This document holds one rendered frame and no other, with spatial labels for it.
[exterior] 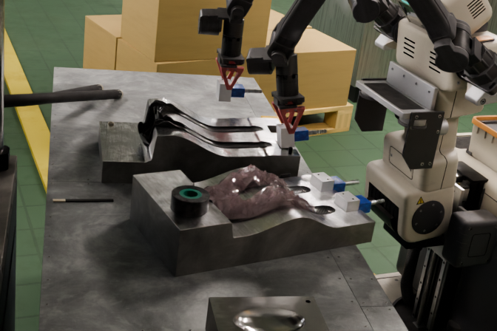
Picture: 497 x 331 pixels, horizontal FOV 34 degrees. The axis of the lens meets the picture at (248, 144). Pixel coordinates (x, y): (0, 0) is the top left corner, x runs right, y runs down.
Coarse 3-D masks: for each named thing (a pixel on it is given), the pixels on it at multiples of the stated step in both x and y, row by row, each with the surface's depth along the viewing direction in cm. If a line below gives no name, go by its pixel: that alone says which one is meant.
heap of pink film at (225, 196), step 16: (240, 176) 188; (256, 176) 188; (272, 176) 192; (224, 192) 184; (240, 192) 186; (272, 192) 182; (288, 192) 182; (224, 208) 177; (240, 208) 177; (256, 208) 178; (272, 208) 178; (304, 208) 183
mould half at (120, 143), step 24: (144, 120) 222; (216, 120) 226; (240, 120) 228; (264, 120) 229; (120, 144) 209; (144, 144) 211; (168, 144) 200; (192, 144) 202; (120, 168) 200; (144, 168) 202; (168, 168) 203; (192, 168) 204; (216, 168) 206; (264, 168) 208; (288, 168) 210
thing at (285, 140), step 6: (282, 126) 212; (300, 126) 216; (282, 132) 210; (300, 132) 212; (306, 132) 212; (312, 132) 214; (318, 132) 215; (324, 132) 215; (282, 138) 211; (288, 138) 211; (294, 138) 212; (300, 138) 212; (306, 138) 213; (282, 144) 211; (288, 144) 212
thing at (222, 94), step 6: (222, 78) 237; (222, 84) 233; (234, 84) 237; (240, 84) 238; (216, 90) 238; (222, 90) 233; (228, 90) 234; (234, 90) 234; (240, 90) 235; (246, 90) 237; (252, 90) 237; (258, 90) 238; (216, 96) 238; (222, 96) 234; (228, 96) 234; (234, 96) 235; (240, 96) 235
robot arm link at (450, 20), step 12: (408, 0) 179; (420, 0) 178; (432, 0) 178; (420, 12) 181; (432, 12) 180; (444, 12) 182; (432, 24) 183; (444, 24) 183; (456, 24) 189; (468, 24) 191; (432, 36) 186; (444, 36) 185; (444, 48) 185; (456, 48) 185; (444, 60) 188; (456, 60) 187; (468, 60) 187
